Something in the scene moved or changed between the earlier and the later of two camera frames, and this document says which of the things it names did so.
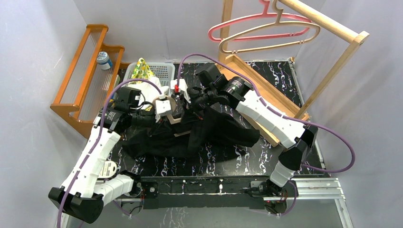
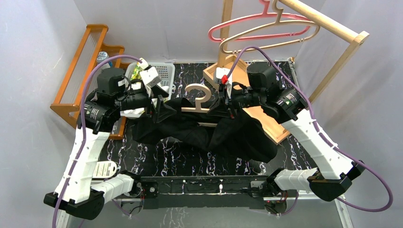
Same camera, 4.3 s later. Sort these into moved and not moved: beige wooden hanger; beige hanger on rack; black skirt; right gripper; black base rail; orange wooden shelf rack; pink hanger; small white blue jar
Moved: beige wooden hanger; right gripper; black skirt
Not moved: pink hanger; small white blue jar; orange wooden shelf rack; beige hanger on rack; black base rail
